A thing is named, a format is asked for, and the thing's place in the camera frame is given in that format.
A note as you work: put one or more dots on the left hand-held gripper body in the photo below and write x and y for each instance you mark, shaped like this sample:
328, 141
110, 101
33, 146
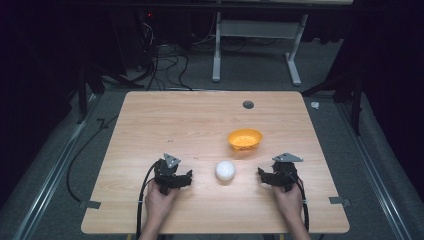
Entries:
165, 173

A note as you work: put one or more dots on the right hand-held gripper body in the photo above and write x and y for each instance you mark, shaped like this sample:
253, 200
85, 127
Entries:
285, 173

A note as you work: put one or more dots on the white ball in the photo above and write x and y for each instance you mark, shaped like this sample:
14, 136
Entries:
225, 171

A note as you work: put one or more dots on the orange plastic bowl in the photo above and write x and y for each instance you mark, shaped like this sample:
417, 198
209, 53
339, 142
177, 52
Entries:
245, 138

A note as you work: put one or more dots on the person's right hand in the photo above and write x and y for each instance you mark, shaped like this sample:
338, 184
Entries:
290, 205

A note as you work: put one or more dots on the person's left hand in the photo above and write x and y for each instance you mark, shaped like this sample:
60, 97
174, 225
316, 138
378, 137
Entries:
158, 206

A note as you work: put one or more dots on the grey round table grommet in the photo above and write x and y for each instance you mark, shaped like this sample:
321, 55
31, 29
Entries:
248, 104

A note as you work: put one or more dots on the crumpled white paper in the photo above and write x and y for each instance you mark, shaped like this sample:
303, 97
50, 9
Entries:
315, 105

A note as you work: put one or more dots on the black metal stand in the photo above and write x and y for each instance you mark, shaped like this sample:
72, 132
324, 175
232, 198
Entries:
356, 100
86, 83

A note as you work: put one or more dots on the grey table edge bracket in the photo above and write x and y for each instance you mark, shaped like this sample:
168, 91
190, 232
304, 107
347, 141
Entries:
339, 201
90, 204

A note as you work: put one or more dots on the silver floor rail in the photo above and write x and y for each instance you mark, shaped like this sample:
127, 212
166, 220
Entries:
376, 173
50, 186

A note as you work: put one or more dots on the white metal desk frame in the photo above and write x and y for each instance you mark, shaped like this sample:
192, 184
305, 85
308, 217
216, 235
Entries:
256, 29

